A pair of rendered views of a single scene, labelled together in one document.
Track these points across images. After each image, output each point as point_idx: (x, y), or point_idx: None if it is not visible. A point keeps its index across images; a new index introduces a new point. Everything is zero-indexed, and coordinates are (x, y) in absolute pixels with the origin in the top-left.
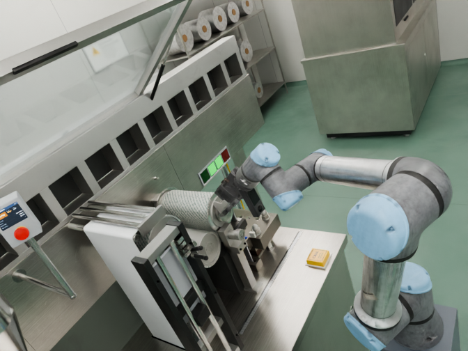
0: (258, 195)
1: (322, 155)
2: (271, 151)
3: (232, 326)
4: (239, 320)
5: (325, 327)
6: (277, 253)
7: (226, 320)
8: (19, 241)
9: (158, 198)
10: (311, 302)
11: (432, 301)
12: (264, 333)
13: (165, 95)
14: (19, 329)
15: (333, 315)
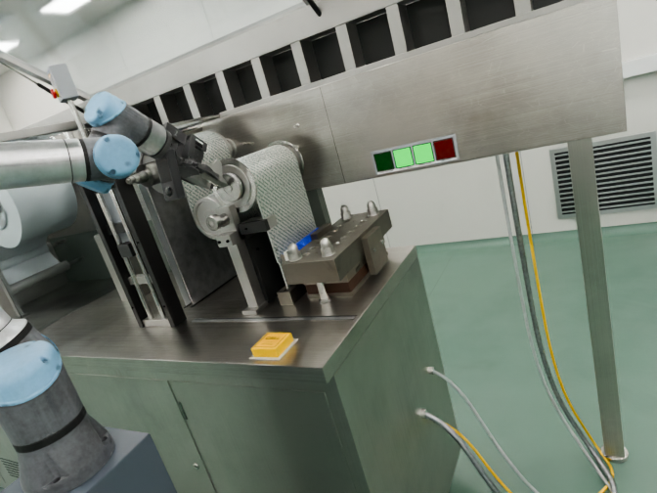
0: (171, 173)
1: (82, 139)
2: (94, 105)
3: (159, 294)
4: (211, 314)
5: (246, 429)
6: (311, 309)
7: (152, 281)
8: (59, 99)
9: (267, 147)
10: (196, 359)
11: (2, 426)
12: (179, 336)
13: (344, 12)
14: None
15: (276, 441)
